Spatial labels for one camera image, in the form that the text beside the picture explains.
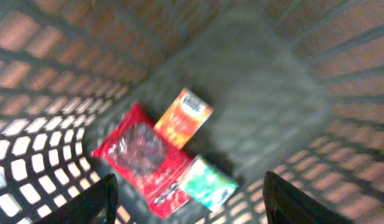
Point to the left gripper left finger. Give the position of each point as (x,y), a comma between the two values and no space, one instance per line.
(97,204)

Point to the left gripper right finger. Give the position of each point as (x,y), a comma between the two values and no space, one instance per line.
(284,203)

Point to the red snack bag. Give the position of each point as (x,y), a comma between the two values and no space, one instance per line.
(147,161)

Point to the teal tissue pack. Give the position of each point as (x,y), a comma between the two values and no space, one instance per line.
(207,184)

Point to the orange tissue pack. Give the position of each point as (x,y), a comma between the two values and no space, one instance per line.
(183,118)

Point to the grey plastic mesh basket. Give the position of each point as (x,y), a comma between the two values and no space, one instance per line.
(296,87)

